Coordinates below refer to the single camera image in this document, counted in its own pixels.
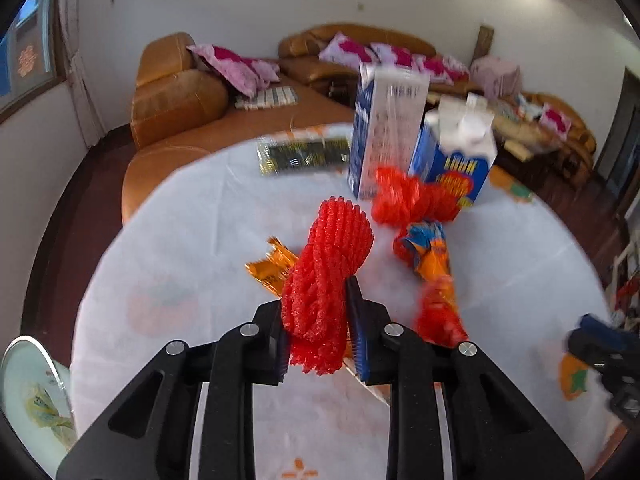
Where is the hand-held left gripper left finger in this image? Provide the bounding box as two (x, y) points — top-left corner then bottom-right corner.
(56, 301), (291, 480)

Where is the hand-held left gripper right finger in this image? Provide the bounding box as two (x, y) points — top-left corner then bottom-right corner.
(345, 276), (586, 480)

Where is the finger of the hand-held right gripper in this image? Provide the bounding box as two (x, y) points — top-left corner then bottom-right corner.
(567, 312), (626, 368)

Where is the red foam net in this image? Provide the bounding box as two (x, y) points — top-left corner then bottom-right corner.
(280, 196), (375, 377)
(414, 280), (468, 347)
(372, 166), (461, 226)

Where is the pale green trash bin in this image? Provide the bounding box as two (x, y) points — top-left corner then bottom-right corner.
(0, 336), (78, 461)

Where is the orange gold wrapper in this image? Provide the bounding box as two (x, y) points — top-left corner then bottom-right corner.
(245, 236), (301, 296)

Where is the orange snack bag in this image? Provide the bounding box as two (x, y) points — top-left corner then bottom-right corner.
(392, 221), (458, 306)

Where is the dark snack packet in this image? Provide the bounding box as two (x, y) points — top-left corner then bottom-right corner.
(256, 136), (351, 177)

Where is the blue carton with white top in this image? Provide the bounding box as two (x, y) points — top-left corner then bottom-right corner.
(407, 94), (498, 211)

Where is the tall white and blue carton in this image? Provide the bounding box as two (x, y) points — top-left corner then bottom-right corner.
(346, 62), (431, 200)

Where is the brown leather armchair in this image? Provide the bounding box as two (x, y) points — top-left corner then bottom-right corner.
(121, 32), (236, 226)
(520, 91), (598, 176)

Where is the pink flowered pillow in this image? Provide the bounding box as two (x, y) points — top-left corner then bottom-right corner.
(187, 42), (281, 98)
(370, 42), (421, 68)
(318, 32), (381, 67)
(442, 55), (471, 83)
(540, 102), (573, 133)
(417, 55), (453, 83)

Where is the yellow wrapper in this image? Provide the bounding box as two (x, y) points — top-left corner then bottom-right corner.
(25, 382), (73, 433)

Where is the row of small white packets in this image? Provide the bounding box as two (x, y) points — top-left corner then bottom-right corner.
(235, 87), (301, 111)

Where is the pink cloth cover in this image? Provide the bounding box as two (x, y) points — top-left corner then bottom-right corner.
(470, 56), (521, 101)

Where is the brown leather sofa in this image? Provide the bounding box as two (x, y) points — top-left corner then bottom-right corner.
(277, 22), (436, 93)

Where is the wooden board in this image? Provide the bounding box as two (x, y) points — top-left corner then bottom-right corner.
(472, 25), (495, 68)

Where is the window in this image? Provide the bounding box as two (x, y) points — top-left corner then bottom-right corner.
(0, 0), (58, 121)

